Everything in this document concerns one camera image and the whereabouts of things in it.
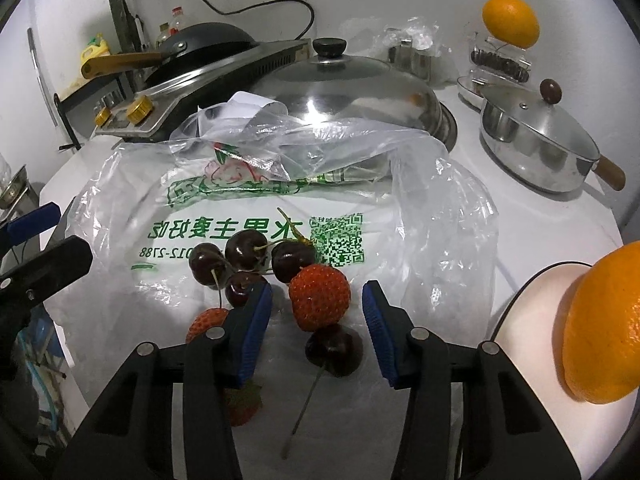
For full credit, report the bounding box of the black cable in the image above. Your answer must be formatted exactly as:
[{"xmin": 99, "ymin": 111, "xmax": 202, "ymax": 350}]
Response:
[{"xmin": 149, "ymin": 0, "xmax": 316, "ymax": 41}]

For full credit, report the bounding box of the glass cup in plastic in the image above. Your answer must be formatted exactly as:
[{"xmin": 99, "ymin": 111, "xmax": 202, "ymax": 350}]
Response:
[{"xmin": 340, "ymin": 12, "xmax": 456, "ymax": 83}]

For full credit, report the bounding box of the large orange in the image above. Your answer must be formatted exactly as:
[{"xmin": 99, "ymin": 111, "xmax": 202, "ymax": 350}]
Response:
[{"xmin": 562, "ymin": 241, "xmax": 640, "ymax": 406}]

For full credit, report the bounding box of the long-stemmed dark red cherry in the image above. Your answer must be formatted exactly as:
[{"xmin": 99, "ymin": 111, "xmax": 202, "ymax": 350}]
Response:
[{"xmin": 281, "ymin": 324, "xmax": 365, "ymax": 461}]

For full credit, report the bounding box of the black wok with wooden handle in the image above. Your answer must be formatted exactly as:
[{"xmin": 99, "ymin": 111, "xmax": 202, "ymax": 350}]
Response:
[{"xmin": 81, "ymin": 22, "xmax": 261, "ymax": 86}]

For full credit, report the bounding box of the small red strawberry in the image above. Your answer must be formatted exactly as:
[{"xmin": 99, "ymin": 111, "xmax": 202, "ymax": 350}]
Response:
[
  {"xmin": 222, "ymin": 382, "xmax": 263, "ymax": 428},
  {"xmin": 186, "ymin": 307, "xmax": 231, "ymax": 343}
]

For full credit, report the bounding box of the grey metal pole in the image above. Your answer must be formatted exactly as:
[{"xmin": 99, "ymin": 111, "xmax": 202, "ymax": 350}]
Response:
[{"xmin": 102, "ymin": 0, "xmax": 138, "ymax": 103}]

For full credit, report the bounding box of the white plate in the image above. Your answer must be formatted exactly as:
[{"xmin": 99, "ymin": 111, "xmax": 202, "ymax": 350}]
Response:
[{"xmin": 490, "ymin": 260, "xmax": 640, "ymax": 480}]

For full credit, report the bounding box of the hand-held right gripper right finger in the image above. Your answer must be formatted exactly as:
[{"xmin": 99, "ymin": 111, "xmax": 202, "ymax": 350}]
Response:
[{"xmin": 362, "ymin": 280, "xmax": 583, "ymax": 480}]

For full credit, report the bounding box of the printed clear plastic bag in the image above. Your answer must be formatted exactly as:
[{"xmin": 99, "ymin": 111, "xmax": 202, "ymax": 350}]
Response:
[{"xmin": 47, "ymin": 92, "xmax": 501, "ymax": 461}]

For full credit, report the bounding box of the glass jar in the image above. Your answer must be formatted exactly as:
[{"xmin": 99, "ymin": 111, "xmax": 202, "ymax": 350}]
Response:
[{"xmin": 462, "ymin": 25, "xmax": 533, "ymax": 86}]

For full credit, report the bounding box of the white paper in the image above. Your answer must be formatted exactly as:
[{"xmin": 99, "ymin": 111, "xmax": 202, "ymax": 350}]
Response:
[{"xmin": 197, "ymin": 91, "xmax": 288, "ymax": 126}]

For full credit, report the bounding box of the domed steel wok lid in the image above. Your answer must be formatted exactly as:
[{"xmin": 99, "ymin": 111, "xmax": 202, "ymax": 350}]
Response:
[{"xmin": 247, "ymin": 37, "xmax": 458, "ymax": 153}]

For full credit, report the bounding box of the steel cup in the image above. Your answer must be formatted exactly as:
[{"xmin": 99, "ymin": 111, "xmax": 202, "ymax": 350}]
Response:
[{"xmin": 389, "ymin": 42, "xmax": 432, "ymax": 81}]

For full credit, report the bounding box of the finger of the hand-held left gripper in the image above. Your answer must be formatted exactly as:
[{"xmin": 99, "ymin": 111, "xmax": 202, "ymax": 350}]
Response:
[
  {"xmin": 0, "ymin": 235, "xmax": 94, "ymax": 331},
  {"xmin": 0, "ymin": 202, "xmax": 61, "ymax": 261}
]

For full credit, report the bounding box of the steel pot with wooden handle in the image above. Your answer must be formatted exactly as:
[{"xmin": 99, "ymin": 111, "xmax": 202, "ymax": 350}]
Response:
[{"xmin": 479, "ymin": 105, "xmax": 627, "ymax": 195}]

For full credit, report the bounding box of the steel pot lid brown knob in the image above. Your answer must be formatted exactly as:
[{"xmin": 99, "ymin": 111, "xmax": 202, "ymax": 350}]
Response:
[{"xmin": 481, "ymin": 79, "xmax": 601, "ymax": 162}]

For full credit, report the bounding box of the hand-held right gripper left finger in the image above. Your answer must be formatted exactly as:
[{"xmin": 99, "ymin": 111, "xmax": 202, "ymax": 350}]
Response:
[{"xmin": 55, "ymin": 282, "xmax": 273, "ymax": 480}]

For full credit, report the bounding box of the steel bowl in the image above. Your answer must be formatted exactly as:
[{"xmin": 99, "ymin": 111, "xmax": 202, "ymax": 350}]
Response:
[{"xmin": 0, "ymin": 162, "xmax": 33, "ymax": 211}]

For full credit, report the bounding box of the small orange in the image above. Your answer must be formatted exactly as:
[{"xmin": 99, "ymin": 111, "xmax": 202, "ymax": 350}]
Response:
[{"xmin": 481, "ymin": 0, "xmax": 541, "ymax": 50}]

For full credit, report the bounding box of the black metal rack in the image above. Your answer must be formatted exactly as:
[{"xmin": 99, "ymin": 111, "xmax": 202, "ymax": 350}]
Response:
[{"xmin": 54, "ymin": 92, "xmax": 101, "ymax": 152}]

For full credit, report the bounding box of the large red strawberry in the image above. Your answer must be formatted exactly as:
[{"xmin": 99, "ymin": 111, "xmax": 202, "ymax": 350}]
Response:
[{"xmin": 288, "ymin": 263, "xmax": 352, "ymax": 333}]

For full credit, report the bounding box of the steel gas stove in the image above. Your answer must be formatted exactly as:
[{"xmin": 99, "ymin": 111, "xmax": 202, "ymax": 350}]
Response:
[{"xmin": 92, "ymin": 39, "xmax": 311, "ymax": 143}]

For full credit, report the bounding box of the yellow oil bottle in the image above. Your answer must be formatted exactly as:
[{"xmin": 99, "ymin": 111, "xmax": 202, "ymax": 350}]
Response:
[{"xmin": 80, "ymin": 34, "xmax": 112, "ymax": 81}]

